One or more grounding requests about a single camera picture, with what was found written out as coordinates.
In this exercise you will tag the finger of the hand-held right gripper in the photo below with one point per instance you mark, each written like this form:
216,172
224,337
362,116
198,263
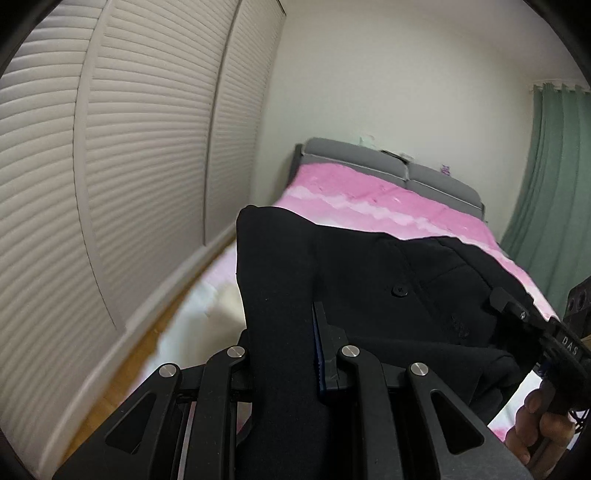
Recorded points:
519,311

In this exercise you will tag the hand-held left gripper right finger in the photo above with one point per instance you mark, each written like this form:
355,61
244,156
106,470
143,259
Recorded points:
317,364

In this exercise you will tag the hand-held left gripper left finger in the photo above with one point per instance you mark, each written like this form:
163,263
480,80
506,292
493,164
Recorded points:
226,369

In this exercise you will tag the black pants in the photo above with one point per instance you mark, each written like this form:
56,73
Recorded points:
369,277

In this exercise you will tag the person's right hand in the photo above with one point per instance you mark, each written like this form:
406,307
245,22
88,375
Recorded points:
531,429

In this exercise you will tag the green curtain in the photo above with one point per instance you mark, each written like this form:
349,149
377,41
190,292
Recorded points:
549,194

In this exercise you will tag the small purple item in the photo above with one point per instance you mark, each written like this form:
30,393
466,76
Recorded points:
445,169

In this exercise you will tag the dark flat item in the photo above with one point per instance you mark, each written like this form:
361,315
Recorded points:
393,155

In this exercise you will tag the white louvered closet door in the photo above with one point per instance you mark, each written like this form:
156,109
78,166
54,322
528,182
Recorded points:
152,138
41,207
240,120

